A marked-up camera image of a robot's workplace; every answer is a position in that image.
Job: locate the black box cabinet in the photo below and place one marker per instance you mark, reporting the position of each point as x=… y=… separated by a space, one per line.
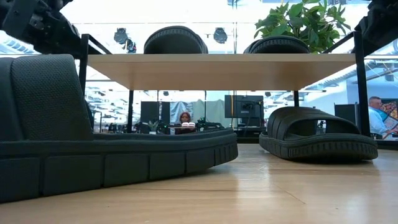
x=345 y=113

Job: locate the black monitor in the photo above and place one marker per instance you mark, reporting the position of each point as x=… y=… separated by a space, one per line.
x=244 y=106

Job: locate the small black robot arm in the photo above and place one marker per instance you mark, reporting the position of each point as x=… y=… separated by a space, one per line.
x=210 y=125

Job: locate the black desk cabinet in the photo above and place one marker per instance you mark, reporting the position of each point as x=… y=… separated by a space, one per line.
x=248 y=129

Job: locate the black ceiling spotlight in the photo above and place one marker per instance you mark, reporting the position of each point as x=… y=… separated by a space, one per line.
x=220 y=35
x=120 y=35
x=131 y=46

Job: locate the green leafy plant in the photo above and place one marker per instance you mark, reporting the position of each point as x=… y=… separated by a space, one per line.
x=311 y=18

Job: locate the small green desk plant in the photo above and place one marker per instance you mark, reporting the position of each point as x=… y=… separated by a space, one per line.
x=153 y=126

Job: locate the wooden shelf with black frame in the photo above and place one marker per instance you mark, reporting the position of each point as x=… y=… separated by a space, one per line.
x=217 y=73

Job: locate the black partition panel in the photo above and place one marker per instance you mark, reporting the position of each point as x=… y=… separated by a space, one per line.
x=150 y=115

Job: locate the grey fabric curtain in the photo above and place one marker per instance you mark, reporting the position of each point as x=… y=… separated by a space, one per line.
x=214 y=110

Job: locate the person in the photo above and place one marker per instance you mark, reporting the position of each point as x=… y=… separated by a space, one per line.
x=185 y=118
x=376 y=119

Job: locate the small white object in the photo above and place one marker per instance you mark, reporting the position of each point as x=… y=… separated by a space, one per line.
x=188 y=124

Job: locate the colourful patterned fabric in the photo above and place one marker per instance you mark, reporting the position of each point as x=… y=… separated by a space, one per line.
x=391 y=109

